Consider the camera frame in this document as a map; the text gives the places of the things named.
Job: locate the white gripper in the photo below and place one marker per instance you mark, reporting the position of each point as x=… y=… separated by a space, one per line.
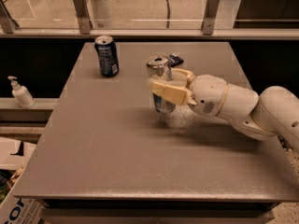
x=207 y=94

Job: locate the silver redbull can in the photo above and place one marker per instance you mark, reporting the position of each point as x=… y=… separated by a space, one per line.
x=160 y=66

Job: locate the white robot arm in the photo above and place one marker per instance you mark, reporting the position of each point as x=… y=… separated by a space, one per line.
x=274 y=112

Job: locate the blue soda can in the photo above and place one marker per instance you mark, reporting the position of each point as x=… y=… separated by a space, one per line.
x=107 y=55

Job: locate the dark blue snack wrapper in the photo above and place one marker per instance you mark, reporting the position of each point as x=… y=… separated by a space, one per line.
x=175 y=60

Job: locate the white pump dispenser bottle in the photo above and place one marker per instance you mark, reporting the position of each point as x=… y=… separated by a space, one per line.
x=21 y=94

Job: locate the white cardboard box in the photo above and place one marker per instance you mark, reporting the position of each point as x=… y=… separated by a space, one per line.
x=14 y=156

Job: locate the metal railing beam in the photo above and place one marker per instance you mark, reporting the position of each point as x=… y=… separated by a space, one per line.
x=233 y=34

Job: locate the right metal railing bracket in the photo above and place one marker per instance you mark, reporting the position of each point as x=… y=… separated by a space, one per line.
x=210 y=16

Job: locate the metal railing bracket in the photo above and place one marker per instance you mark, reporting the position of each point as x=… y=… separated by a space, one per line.
x=210 y=16
x=83 y=16

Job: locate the left metal railing bracket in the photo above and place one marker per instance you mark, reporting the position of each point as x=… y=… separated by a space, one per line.
x=83 y=16

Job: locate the far left railing bracket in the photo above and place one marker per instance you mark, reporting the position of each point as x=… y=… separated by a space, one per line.
x=8 y=25

